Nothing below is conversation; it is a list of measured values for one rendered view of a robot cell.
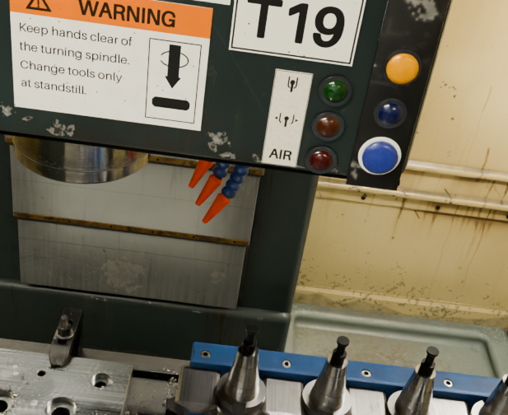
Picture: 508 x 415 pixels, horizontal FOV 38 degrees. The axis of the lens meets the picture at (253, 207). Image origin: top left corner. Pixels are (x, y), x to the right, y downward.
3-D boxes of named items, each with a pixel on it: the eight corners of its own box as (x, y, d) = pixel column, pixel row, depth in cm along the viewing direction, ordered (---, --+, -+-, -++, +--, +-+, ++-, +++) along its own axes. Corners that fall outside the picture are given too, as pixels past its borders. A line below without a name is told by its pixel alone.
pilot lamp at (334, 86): (346, 106, 60) (351, 81, 59) (319, 103, 60) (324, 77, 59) (346, 104, 61) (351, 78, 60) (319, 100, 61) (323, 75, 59)
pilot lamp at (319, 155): (331, 174, 64) (336, 151, 63) (306, 171, 64) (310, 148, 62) (331, 170, 64) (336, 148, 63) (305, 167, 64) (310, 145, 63)
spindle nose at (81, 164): (165, 131, 94) (171, 40, 88) (135, 197, 81) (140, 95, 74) (40, 110, 94) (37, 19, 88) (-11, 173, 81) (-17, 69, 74)
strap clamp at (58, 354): (66, 405, 130) (65, 342, 121) (47, 403, 129) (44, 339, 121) (83, 352, 141) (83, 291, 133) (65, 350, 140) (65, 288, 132)
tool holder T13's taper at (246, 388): (260, 379, 96) (267, 340, 93) (257, 404, 93) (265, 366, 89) (226, 373, 96) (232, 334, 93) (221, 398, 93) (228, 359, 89)
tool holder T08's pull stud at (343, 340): (344, 356, 92) (350, 336, 90) (344, 366, 91) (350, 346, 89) (330, 354, 92) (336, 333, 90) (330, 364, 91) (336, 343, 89)
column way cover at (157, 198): (241, 314, 155) (277, 87, 128) (12, 286, 153) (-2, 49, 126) (242, 299, 159) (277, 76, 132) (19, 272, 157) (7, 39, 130)
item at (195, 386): (216, 417, 92) (216, 412, 92) (173, 412, 92) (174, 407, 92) (220, 375, 98) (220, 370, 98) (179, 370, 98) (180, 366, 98)
